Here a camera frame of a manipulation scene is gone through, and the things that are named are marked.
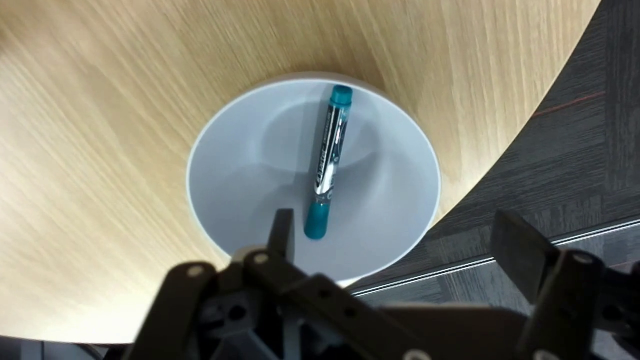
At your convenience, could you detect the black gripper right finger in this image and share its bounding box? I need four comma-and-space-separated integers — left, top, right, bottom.
492, 209, 640, 360

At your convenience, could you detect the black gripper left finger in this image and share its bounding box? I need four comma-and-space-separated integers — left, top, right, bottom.
128, 209, 427, 360

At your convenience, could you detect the teal capped whiteboard marker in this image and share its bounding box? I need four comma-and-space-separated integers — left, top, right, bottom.
302, 84, 356, 242

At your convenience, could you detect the light grey round bowl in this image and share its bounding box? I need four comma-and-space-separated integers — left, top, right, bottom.
184, 74, 443, 290

